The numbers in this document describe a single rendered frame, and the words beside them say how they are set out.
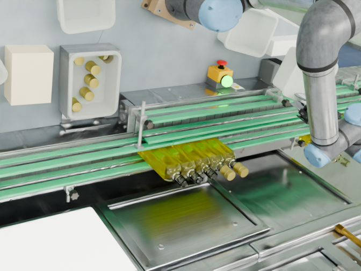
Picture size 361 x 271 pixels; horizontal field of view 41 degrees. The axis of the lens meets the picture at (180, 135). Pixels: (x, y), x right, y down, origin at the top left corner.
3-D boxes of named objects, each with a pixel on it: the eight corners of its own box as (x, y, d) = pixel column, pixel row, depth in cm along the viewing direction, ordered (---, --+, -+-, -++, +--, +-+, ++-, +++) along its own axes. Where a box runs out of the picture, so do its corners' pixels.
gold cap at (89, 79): (84, 73, 156) (89, 78, 152) (94, 72, 157) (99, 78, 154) (83, 84, 157) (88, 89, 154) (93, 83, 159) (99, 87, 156)
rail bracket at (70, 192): (52, 189, 157) (68, 212, 147) (53, 171, 154) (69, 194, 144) (64, 186, 159) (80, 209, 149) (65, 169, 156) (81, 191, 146)
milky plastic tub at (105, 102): (58, 110, 158) (67, 121, 152) (59, 44, 148) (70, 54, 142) (106, 104, 168) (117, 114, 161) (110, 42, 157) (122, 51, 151)
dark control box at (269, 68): (257, 76, 203) (270, 83, 197) (261, 58, 200) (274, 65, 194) (271, 75, 208) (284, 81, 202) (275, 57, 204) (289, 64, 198)
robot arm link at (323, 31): (312, 33, 100) (327, 178, 133) (350, 7, 102) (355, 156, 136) (275, 15, 108) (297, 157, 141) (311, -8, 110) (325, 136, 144)
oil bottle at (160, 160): (136, 153, 169) (167, 185, 153) (137, 139, 166) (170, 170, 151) (150, 150, 172) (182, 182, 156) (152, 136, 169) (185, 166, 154)
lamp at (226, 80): (219, 86, 183) (224, 88, 181) (221, 75, 181) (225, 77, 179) (228, 85, 186) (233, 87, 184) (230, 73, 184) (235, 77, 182)
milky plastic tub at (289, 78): (287, 38, 161) (305, 46, 155) (322, 57, 176) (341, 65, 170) (263, 85, 165) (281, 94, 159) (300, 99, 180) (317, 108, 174)
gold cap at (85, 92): (79, 86, 157) (85, 92, 154) (89, 86, 159) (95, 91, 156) (79, 97, 158) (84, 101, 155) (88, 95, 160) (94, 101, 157)
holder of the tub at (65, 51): (58, 123, 161) (66, 134, 156) (59, 44, 149) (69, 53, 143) (105, 117, 170) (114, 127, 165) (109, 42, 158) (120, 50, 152)
